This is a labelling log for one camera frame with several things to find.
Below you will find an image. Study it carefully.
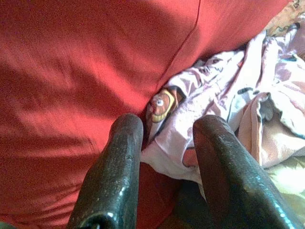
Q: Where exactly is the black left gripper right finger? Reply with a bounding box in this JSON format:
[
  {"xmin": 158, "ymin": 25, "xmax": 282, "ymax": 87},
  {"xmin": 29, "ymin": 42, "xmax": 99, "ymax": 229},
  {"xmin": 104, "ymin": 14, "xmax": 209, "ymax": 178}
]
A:
[{"xmin": 192, "ymin": 115, "xmax": 298, "ymax": 229}]

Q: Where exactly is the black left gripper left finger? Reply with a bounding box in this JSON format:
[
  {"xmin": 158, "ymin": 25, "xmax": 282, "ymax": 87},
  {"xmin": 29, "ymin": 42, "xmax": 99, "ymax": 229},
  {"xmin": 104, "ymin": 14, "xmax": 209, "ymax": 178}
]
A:
[{"xmin": 66, "ymin": 113, "xmax": 144, "ymax": 229}]

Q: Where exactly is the pink cartoon print blanket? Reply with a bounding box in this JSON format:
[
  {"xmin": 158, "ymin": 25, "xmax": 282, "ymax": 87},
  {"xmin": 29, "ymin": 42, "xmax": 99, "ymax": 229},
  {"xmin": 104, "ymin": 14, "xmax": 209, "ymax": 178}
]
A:
[{"xmin": 140, "ymin": 22, "xmax": 305, "ymax": 198}]

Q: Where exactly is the large red cushion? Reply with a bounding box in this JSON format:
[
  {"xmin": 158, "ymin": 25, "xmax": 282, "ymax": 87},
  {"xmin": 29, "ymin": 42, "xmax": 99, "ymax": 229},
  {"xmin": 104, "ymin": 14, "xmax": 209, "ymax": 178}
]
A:
[{"xmin": 0, "ymin": 0, "xmax": 293, "ymax": 229}]

